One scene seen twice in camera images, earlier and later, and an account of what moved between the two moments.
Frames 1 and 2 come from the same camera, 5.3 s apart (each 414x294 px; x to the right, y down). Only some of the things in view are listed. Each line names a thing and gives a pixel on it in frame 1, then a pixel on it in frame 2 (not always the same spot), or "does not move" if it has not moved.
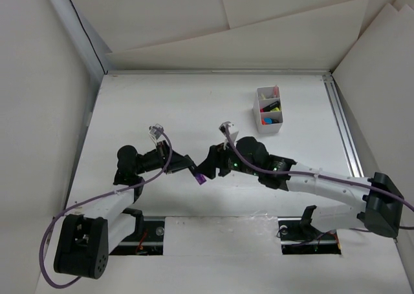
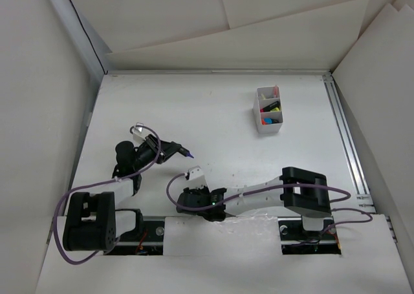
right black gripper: [216, 158] to [197, 190]
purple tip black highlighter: [194, 170] to [185, 152]
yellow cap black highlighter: [273, 107] does not move
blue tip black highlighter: [270, 121] does not move
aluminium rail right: [354, 165] does not move
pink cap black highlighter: [267, 108] does not move
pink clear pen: [275, 90] does not move
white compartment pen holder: [267, 110] does not move
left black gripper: [177, 163] to [168, 149]
